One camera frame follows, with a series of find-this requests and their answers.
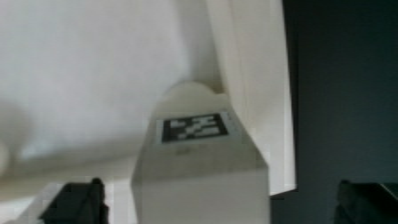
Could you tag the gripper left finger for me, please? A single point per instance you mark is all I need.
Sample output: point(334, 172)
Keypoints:
point(78, 206)

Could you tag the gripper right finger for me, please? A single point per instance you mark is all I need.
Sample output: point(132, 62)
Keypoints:
point(366, 203)

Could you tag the white table leg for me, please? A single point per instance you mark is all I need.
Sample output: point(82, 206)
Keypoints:
point(199, 181)

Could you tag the white square table top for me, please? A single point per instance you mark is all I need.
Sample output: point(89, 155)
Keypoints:
point(94, 56)

